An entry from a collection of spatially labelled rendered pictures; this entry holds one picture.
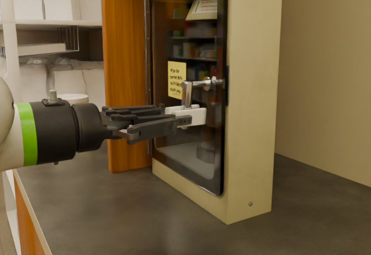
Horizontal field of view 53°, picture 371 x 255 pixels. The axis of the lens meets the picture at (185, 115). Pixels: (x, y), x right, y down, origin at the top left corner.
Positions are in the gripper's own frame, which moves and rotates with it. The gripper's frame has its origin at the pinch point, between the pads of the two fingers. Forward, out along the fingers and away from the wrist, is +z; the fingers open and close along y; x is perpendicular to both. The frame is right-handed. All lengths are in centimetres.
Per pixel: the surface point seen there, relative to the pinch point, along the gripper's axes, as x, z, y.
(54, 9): -12, 5, 127
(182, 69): -6.6, 4.2, 9.2
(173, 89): -1.6, 4.3, 12.4
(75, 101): 14, -3, 64
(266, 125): 1.4, 14.3, -6.2
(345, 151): 14, 49, -1
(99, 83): 23, 24, 122
